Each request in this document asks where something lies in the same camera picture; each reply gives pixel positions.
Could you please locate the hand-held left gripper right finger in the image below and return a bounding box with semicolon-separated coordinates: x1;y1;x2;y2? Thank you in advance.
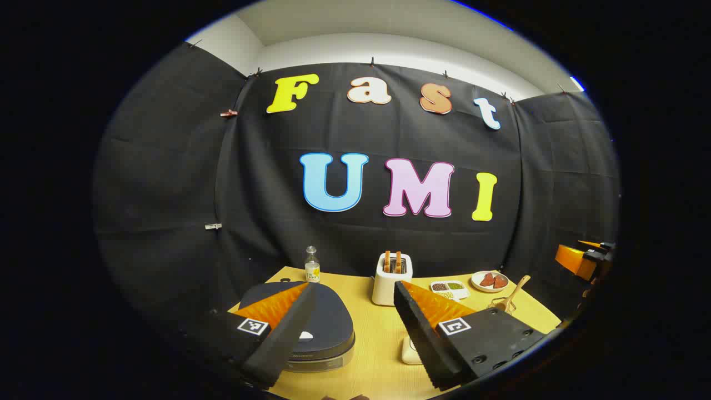
393;281;548;391

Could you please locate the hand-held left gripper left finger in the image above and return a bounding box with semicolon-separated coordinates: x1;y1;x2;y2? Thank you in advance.
186;282;318;389

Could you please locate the clear glass rice dish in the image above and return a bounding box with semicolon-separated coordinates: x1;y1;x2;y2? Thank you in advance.
402;333;423;366

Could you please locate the dark grey rice cooker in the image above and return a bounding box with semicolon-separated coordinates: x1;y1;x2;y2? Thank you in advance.
239;282;356;372

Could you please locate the wooden spoon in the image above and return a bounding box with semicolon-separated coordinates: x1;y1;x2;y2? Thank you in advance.
496;276;531;312

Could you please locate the white divided bean dish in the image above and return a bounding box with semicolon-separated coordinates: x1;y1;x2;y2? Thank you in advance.
430;281;470;301

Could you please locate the white toaster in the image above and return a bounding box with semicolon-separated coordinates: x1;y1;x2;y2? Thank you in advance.
372;251;414;307

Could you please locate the small glass bottle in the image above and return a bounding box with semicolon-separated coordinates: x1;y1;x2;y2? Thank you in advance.
305;246;321;283

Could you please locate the white round plate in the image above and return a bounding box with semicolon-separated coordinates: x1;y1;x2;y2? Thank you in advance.
471;271;510;293

